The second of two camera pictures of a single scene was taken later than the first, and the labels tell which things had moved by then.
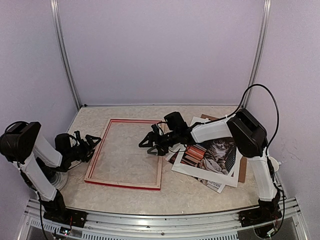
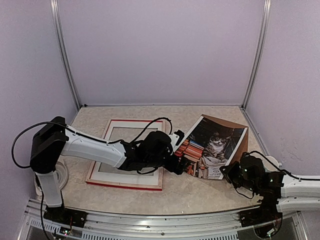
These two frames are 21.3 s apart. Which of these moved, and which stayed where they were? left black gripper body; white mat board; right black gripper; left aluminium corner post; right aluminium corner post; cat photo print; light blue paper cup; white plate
Moved: right black gripper; white mat board; left black gripper body; cat photo print
Stayed: right aluminium corner post; light blue paper cup; white plate; left aluminium corner post
